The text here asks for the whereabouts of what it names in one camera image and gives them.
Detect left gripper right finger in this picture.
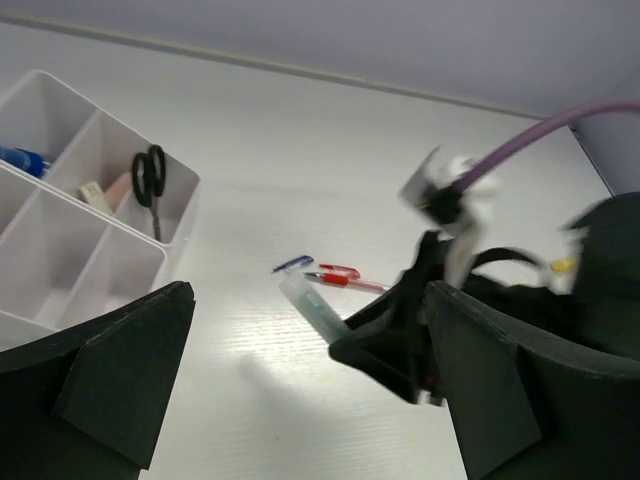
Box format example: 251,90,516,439
425,282,639,479

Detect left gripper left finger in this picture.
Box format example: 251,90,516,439
1,281,195,479

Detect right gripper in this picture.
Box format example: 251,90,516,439
328,230,465,405

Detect green highlighter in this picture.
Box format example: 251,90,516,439
279,272,351,344

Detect white eraser box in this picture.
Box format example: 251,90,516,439
77,181,114,215

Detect pink eraser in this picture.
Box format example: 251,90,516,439
104,171,132,214

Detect black handled scissors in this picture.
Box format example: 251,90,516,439
131,144,166,241

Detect blue correction fluid bottle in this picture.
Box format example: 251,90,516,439
0,146,51,178

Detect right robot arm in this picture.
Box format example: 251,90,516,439
328,192,639,405

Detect red gel pen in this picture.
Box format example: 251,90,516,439
303,272,388,294

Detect white compartment organizer box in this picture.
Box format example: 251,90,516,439
1,71,200,350

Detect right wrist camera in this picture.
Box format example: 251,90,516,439
400,146,500,287

